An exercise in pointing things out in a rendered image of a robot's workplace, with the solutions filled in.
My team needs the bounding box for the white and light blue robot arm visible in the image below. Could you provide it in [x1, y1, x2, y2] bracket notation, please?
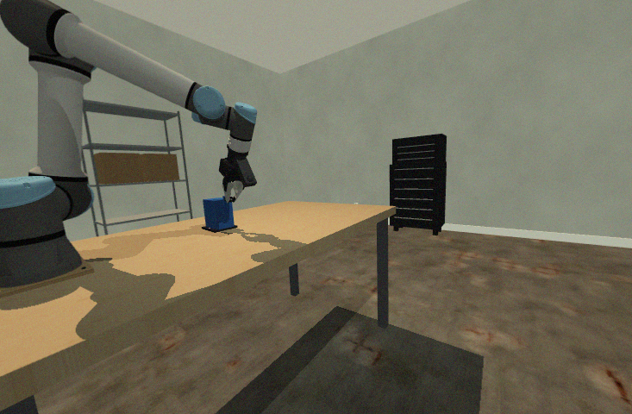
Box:
[0, 0, 257, 288]

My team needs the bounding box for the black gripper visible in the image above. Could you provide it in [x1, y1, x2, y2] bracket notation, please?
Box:
[219, 144, 248, 203]

